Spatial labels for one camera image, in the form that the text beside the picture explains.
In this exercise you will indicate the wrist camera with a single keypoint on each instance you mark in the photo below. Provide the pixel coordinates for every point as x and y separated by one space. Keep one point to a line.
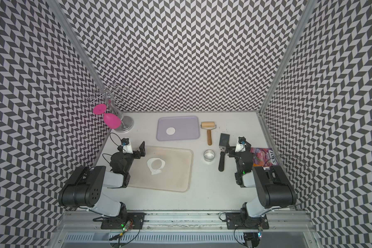
126 146
241 145

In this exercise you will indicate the colourful candy bag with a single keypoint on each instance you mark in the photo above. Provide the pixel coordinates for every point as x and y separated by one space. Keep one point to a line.
264 157

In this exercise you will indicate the pink wine glass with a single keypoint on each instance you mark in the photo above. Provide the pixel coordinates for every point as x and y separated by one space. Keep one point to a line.
111 120

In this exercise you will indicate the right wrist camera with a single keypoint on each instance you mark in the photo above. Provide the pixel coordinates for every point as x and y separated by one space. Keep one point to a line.
241 145

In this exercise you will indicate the wooden dough roller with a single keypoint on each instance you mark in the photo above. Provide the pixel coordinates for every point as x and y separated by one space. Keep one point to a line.
208 126

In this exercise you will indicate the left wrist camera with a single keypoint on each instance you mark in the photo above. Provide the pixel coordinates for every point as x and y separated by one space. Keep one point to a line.
126 146

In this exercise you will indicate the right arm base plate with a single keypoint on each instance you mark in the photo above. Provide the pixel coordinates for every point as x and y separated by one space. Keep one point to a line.
236 220

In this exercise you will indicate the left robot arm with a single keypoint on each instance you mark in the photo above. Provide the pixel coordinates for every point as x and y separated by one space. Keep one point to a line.
84 187

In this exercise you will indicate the beige plastic tray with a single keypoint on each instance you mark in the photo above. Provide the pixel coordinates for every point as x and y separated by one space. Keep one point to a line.
174 177

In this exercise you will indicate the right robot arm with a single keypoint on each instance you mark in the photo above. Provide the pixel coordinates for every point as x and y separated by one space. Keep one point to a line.
259 168

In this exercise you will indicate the black handled metal spatula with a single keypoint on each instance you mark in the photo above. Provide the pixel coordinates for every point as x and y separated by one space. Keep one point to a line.
223 145

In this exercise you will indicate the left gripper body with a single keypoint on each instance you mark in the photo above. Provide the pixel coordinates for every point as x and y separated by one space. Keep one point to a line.
130 157

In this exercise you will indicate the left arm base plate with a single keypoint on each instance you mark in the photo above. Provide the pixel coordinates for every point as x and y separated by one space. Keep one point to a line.
116 223

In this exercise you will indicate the white dough ball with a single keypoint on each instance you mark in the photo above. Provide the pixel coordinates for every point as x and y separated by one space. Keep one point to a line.
156 165

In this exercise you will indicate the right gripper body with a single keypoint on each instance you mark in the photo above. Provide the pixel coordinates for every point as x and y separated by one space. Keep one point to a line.
234 154

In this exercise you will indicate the round white dough wrapper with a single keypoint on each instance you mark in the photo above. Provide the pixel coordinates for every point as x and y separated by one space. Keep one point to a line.
170 131

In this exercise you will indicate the purple plastic tray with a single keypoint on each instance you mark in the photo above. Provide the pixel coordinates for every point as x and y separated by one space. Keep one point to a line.
187 127

